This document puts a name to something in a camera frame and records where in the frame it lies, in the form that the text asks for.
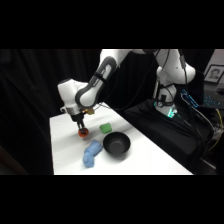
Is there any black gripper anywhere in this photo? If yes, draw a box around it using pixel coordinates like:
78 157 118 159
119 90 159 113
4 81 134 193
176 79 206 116
70 112 87 132

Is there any red ball with yellow spots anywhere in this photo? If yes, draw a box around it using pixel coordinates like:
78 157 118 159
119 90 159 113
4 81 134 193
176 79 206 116
77 127 90 139

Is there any black bowl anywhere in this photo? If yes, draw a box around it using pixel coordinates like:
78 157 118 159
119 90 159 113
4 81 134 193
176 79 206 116
102 131 132 158

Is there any green sponge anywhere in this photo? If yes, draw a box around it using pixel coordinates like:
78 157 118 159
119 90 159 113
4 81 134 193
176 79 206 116
99 122 113 135

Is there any blue crumpled cloth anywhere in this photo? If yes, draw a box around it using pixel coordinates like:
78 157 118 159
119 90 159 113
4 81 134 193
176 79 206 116
82 138 104 169

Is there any black curtain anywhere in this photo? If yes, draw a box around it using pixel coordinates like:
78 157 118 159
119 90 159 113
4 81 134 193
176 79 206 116
0 49 160 175

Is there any black robot stand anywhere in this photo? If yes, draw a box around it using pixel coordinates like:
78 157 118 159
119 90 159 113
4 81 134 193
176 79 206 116
123 97 215 175

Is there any small green light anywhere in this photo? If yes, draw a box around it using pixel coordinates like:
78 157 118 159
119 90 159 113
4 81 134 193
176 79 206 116
165 107 178 120

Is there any blue-lit keyboard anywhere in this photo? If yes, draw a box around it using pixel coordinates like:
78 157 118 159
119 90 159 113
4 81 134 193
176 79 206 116
180 89 222 110

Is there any framed picture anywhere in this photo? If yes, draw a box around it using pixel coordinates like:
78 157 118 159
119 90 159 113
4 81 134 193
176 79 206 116
203 63 224 85

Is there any black cable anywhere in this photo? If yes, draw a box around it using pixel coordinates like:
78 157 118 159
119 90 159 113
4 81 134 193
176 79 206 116
178 49 201 134
98 49 172 112

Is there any yellow cable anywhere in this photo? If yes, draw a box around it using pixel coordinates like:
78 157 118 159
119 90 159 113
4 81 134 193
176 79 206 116
210 107 224 152

